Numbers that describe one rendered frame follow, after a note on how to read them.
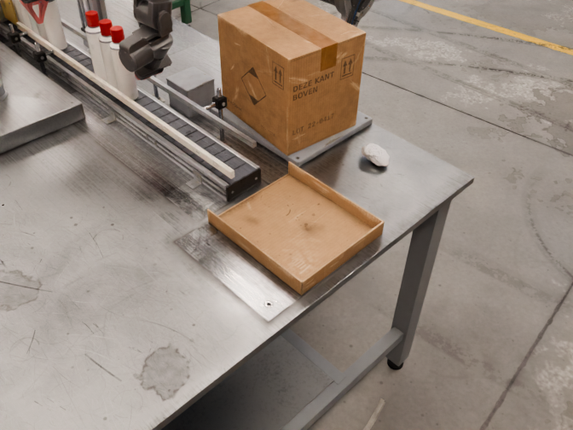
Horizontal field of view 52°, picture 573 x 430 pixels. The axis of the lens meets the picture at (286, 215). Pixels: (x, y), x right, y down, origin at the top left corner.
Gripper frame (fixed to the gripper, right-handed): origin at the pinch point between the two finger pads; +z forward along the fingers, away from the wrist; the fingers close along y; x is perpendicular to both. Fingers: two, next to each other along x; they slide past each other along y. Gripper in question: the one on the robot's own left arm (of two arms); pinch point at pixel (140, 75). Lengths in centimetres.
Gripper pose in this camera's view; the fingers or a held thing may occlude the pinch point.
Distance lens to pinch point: 163.9
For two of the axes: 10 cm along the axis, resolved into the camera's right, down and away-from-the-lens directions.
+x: 5.3, 8.5, 0.4
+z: -4.6, 2.5, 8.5
